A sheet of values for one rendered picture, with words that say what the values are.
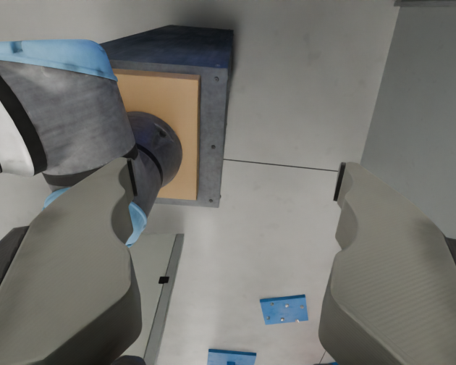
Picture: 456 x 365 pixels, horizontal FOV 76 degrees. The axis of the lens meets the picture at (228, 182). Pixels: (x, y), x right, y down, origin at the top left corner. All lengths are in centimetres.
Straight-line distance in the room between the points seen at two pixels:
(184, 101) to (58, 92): 24
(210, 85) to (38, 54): 30
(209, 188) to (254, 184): 118
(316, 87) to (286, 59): 21
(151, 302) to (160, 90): 136
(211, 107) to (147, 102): 12
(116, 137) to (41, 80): 9
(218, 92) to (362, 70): 120
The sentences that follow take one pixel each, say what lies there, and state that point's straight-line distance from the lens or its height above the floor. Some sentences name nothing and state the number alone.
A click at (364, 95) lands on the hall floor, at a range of 172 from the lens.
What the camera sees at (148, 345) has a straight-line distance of 159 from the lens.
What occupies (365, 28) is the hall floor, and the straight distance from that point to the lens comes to 165.
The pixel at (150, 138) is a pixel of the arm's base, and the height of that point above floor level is 110.
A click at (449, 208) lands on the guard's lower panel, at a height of 74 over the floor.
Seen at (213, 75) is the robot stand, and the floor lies 100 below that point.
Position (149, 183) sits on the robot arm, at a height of 119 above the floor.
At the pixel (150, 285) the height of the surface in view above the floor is 44.
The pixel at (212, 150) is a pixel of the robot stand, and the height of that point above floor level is 100.
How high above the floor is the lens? 154
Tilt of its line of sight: 59 degrees down
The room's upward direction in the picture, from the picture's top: 177 degrees counter-clockwise
